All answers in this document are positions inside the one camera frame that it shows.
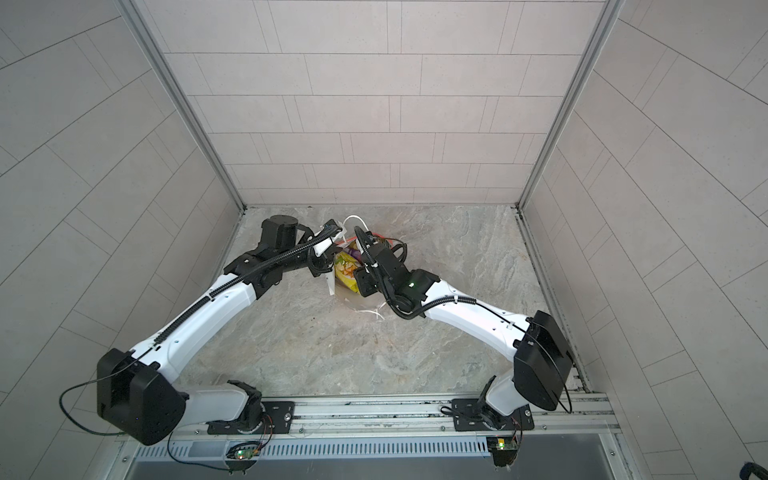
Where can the red paper gift bag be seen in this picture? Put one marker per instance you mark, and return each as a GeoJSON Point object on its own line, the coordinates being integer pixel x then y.
{"type": "Point", "coordinates": [373, 305]}

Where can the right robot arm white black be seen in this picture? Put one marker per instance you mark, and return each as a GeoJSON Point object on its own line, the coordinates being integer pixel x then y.
{"type": "Point", "coordinates": [541, 356]}

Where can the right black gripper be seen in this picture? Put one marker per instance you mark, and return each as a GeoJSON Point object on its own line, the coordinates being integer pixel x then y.
{"type": "Point", "coordinates": [362, 275]}

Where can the right green circuit board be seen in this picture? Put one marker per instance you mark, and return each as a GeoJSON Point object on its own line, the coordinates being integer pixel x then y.
{"type": "Point", "coordinates": [503, 450]}

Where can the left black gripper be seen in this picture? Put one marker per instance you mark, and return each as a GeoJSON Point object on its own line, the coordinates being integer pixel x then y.
{"type": "Point", "coordinates": [324, 261]}

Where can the yellow green snack packet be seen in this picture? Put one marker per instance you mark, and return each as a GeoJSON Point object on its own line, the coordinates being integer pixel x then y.
{"type": "Point", "coordinates": [345, 266]}

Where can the left green circuit board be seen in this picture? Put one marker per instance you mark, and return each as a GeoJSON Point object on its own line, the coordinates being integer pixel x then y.
{"type": "Point", "coordinates": [241, 457]}

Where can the aluminium mounting rail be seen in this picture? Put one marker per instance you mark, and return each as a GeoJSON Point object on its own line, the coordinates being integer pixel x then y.
{"type": "Point", "coordinates": [372, 417]}

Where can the green circuit board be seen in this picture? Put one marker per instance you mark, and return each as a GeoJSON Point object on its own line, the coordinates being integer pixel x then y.
{"type": "Point", "coordinates": [241, 457]}
{"type": "Point", "coordinates": [503, 450]}

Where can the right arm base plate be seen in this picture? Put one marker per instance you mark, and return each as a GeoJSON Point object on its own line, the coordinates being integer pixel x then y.
{"type": "Point", "coordinates": [472, 415]}

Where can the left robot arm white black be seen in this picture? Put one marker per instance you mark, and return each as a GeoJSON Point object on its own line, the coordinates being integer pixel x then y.
{"type": "Point", "coordinates": [135, 389]}

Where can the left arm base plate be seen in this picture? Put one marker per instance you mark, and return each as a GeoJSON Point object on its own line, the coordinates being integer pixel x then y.
{"type": "Point", "coordinates": [268, 417]}

